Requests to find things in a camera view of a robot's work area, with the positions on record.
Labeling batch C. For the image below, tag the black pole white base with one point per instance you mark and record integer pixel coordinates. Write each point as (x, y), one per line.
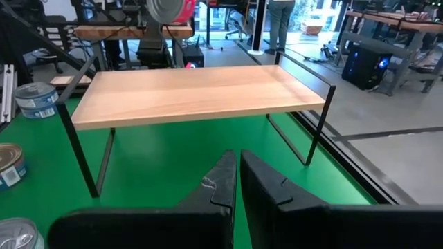
(259, 24)

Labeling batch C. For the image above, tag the office chair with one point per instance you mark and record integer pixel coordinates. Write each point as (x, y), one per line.
(235, 31)

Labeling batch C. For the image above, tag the blue label barcode can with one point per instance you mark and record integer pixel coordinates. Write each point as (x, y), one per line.
(38, 112)

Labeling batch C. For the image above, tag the black computer tower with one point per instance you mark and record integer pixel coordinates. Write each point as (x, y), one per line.
(363, 67)

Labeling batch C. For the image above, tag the silver aluminium extrusion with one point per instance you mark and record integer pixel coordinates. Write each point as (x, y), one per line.
(7, 97)

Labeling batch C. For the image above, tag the red label can silver lid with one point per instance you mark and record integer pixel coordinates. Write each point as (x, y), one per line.
(169, 10)

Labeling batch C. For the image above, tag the person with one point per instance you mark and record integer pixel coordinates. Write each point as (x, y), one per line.
(280, 20)

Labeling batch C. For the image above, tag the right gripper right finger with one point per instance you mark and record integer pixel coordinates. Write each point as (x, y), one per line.
(277, 221)

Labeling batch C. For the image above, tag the black router box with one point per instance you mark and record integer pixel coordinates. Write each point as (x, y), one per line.
(193, 55)

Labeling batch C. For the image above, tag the black aluminium table frame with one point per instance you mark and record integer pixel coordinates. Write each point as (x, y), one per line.
(355, 166)

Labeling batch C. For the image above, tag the gold lid can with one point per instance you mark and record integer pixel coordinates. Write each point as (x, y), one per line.
(8, 162)

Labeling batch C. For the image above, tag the teal label tuna can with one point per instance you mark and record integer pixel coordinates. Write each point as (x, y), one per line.
(17, 235)

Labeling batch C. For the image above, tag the small wooden block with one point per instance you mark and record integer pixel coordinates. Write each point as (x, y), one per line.
(67, 80)

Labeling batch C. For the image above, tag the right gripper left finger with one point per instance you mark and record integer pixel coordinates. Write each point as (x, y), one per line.
(207, 224)

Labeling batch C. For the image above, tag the wooden workbench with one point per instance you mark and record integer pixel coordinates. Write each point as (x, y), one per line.
(380, 18)
(114, 32)

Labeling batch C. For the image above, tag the blue white label can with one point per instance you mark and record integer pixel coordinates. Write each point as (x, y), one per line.
(34, 95)

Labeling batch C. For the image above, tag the wooden board tray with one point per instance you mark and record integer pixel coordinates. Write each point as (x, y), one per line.
(194, 93)

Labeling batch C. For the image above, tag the green table mat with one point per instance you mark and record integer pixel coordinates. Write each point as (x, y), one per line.
(166, 162)

